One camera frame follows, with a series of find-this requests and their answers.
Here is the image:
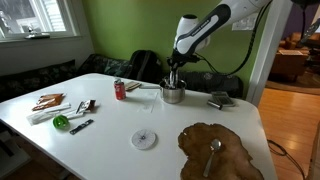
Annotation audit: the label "black lamp stand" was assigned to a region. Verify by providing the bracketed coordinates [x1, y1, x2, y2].
[290, 0, 320, 48]

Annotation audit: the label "long dark bench cushion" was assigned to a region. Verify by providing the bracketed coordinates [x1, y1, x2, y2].
[0, 59, 78, 103]

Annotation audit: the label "black floor cable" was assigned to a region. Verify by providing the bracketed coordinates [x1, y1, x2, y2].
[266, 138, 306, 180]

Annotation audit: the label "orange snack packet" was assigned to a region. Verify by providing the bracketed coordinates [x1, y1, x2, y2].
[37, 92, 65, 105]

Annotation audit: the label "silver brown snack wrapper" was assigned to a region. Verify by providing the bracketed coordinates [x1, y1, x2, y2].
[75, 98, 97, 115]

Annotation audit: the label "black flat strip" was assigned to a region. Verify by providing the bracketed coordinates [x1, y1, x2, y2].
[68, 118, 95, 136]

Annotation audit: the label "red soda can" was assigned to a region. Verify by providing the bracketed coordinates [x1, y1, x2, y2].
[113, 77, 127, 101]

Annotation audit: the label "black backpack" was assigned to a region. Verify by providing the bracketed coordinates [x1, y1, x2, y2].
[127, 49, 165, 85]

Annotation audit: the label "long white plastic packet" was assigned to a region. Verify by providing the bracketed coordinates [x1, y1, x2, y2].
[26, 102, 72, 126]

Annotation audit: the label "wooden stand post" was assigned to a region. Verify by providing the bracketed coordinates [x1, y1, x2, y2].
[307, 120, 320, 180]

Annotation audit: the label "green round plastic object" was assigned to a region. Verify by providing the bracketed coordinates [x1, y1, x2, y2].
[52, 114, 71, 130]

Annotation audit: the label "white framed window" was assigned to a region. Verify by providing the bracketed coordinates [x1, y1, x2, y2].
[0, 0, 82, 41]

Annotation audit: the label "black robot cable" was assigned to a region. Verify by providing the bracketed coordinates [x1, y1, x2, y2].
[195, 0, 274, 77]

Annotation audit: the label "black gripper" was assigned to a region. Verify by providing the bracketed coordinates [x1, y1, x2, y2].
[166, 53, 202, 90]

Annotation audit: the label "white wall paper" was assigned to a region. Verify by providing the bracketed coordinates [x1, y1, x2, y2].
[231, 12, 260, 32]

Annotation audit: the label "tan flat packet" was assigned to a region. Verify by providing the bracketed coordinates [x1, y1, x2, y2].
[124, 80, 143, 92]

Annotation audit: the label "small metal cylinder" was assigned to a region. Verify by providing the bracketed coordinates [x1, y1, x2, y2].
[206, 99, 224, 111]

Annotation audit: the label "grey desk calculator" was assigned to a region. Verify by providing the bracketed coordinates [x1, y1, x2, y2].
[210, 90, 236, 108]

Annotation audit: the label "steel pot with handle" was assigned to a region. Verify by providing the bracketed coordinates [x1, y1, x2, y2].
[138, 78, 187, 105]

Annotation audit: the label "metal spoon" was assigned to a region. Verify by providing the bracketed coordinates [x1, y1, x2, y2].
[202, 138, 223, 179]

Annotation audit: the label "brown wooden pieces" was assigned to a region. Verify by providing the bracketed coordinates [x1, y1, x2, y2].
[31, 99, 63, 112]

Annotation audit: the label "round white disc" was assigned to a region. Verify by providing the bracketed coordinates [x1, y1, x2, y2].
[130, 128, 158, 151]

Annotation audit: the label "brown wooden slab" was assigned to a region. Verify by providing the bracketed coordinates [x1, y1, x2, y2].
[177, 122, 266, 180]

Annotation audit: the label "dark floral bench cushion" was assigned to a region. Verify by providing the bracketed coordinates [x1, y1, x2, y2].
[76, 53, 133, 79]

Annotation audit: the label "dark patterned bench cushion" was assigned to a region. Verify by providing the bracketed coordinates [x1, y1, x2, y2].
[179, 70, 244, 100]

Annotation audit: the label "small object on windowsill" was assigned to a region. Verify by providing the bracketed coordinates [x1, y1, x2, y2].
[24, 24, 52, 41]

